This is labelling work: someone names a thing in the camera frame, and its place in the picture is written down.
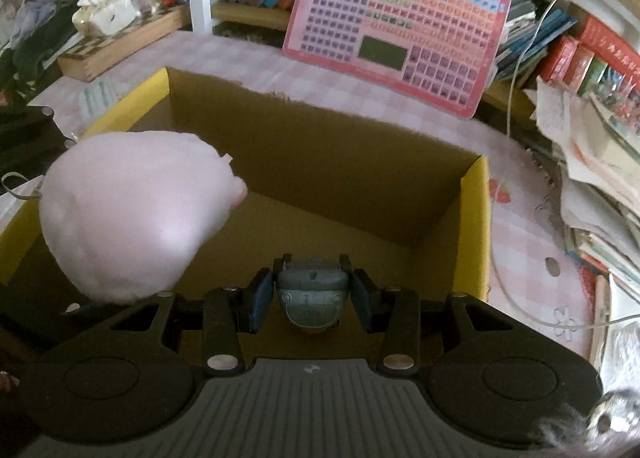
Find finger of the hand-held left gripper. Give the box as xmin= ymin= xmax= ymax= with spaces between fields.
xmin=0 ymin=299 xmax=148 ymax=354
xmin=0 ymin=107 xmax=76 ymax=168

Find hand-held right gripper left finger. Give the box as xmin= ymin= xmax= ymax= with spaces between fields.
xmin=85 ymin=268 xmax=275 ymax=377

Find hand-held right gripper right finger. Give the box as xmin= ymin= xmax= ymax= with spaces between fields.
xmin=350 ymin=268 xmax=538 ymax=375

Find grey plastic toy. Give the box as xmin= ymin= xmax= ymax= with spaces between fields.
xmin=272 ymin=253 xmax=352 ymax=335

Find pink plush toy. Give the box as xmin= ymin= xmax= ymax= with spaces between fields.
xmin=1 ymin=129 xmax=248 ymax=302

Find yellow cardboard box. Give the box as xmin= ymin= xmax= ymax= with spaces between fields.
xmin=0 ymin=67 xmax=490 ymax=364

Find pile of clothes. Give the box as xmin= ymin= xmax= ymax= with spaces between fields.
xmin=0 ymin=0 xmax=101 ymax=104

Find wooden chessboard box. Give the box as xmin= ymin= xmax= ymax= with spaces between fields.
xmin=56 ymin=3 xmax=192 ymax=83

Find cream tissue box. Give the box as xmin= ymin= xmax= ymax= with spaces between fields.
xmin=72 ymin=0 xmax=138 ymax=36

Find pink checkered tablecloth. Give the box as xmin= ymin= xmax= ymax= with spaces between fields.
xmin=0 ymin=31 xmax=640 ymax=379

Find pink keyboard learning tablet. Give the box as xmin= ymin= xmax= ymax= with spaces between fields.
xmin=281 ymin=0 xmax=512 ymax=119

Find pile of papers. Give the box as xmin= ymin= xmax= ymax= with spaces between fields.
xmin=520 ymin=76 xmax=640 ymax=299

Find furry pompom with silver bell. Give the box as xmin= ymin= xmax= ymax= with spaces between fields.
xmin=532 ymin=323 xmax=640 ymax=458

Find stack of blue books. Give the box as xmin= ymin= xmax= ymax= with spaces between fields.
xmin=494 ymin=0 xmax=578 ymax=86

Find thick red books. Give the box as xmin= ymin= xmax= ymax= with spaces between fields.
xmin=539 ymin=13 xmax=640 ymax=99

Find white cable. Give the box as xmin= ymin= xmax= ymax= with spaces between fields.
xmin=487 ymin=0 xmax=640 ymax=330

